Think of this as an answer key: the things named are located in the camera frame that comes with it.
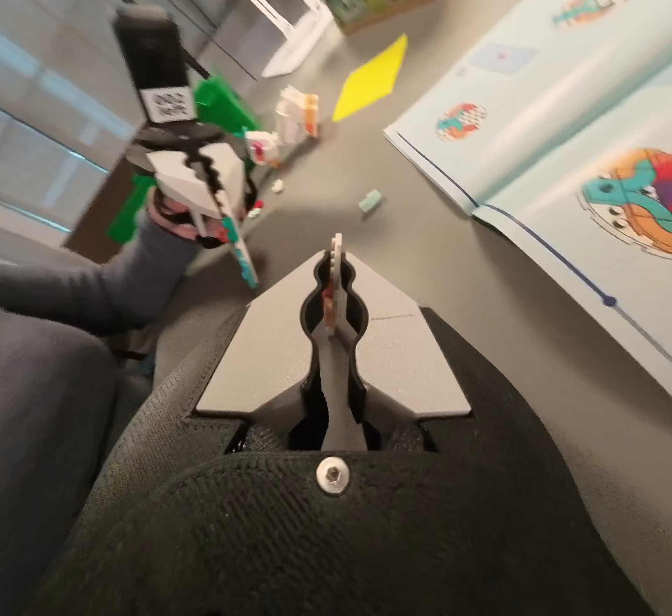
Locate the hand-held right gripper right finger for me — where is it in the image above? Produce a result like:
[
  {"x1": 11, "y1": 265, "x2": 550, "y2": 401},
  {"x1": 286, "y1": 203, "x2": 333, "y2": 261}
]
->
[{"x1": 341, "y1": 254, "x2": 471, "y2": 417}]

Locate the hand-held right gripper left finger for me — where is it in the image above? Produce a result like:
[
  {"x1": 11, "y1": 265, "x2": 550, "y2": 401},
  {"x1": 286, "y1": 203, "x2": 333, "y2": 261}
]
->
[{"x1": 195, "y1": 250, "x2": 337, "y2": 416}]

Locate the person's left hand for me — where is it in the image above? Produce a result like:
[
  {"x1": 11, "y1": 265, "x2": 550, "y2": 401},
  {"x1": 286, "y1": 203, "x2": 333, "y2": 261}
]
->
[{"x1": 147, "y1": 193, "x2": 228, "y2": 248}]

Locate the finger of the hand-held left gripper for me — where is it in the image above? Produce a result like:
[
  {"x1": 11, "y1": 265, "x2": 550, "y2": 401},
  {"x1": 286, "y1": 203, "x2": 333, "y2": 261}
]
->
[
  {"x1": 207, "y1": 141, "x2": 251, "y2": 223},
  {"x1": 145, "y1": 149, "x2": 228, "y2": 240}
]

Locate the person's left forearm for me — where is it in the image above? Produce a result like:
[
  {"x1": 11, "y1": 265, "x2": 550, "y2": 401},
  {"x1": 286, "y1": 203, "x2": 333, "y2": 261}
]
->
[{"x1": 0, "y1": 217, "x2": 203, "y2": 337}]

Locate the colourful half-round lego plate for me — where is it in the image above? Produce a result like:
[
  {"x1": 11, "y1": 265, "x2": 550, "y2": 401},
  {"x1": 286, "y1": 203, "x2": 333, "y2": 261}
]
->
[{"x1": 218, "y1": 196, "x2": 261, "y2": 290}]

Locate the green plastic bin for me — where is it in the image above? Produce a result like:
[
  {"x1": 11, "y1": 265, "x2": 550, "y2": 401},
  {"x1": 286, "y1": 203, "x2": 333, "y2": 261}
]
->
[{"x1": 105, "y1": 73, "x2": 263, "y2": 245}]

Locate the yellow sticky note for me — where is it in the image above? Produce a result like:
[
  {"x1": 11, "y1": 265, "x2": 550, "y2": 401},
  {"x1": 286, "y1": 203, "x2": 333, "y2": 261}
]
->
[{"x1": 332, "y1": 33, "x2": 409, "y2": 123}]

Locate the white lego unicorn model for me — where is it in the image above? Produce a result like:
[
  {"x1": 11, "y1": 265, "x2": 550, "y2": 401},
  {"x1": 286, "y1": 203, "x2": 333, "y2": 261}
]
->
[{"x1": 244, "y1": 86, "x2": 321, "y2": 169}]

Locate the colourful lego plate model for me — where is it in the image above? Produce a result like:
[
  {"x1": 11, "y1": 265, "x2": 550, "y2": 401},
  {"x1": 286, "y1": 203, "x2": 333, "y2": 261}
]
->
[{"x1": 324, "y1": 232, "x2": 350, "y2": 339}]

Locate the open lego instruction booklet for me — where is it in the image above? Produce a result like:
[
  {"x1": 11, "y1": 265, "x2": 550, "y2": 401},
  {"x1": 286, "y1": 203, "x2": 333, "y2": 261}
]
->
[{"x1": 383, "y1": 0, "x2": 672, "y2": 397}]

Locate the white stand with flat base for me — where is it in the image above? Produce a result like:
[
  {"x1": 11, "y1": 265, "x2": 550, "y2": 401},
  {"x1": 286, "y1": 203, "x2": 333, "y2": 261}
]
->
[{"x1": 228, "y1": 0, "x2": 337, "y2": 79}]

